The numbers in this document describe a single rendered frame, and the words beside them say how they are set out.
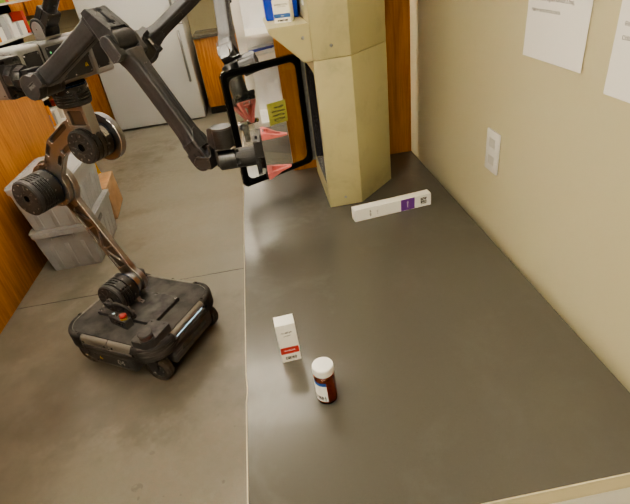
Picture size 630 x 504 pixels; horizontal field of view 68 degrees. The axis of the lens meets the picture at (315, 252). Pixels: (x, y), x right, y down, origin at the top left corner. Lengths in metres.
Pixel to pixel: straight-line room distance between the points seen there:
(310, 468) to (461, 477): 0.25
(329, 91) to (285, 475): 1.04
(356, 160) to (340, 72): 0.28
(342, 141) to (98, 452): 1.66
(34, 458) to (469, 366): 1.97
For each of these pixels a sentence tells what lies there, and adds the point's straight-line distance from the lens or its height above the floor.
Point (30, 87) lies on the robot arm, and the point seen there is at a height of 1.43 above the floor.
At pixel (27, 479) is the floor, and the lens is 2.44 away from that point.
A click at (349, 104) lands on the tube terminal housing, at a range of 1.47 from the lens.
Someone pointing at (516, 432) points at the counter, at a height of 0.94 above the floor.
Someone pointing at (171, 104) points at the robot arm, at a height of 1.36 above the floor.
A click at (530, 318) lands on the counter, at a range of 1.14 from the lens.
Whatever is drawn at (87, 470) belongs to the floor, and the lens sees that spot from 2.32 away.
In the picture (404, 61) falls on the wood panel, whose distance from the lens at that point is 1.88.
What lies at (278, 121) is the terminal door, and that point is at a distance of 1.72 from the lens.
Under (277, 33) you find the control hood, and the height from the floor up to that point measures 1.50.
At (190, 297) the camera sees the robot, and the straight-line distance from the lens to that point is 2.53.
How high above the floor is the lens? 1.67
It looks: 33 degrees down
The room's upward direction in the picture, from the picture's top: 8 degrees counter-clockwise
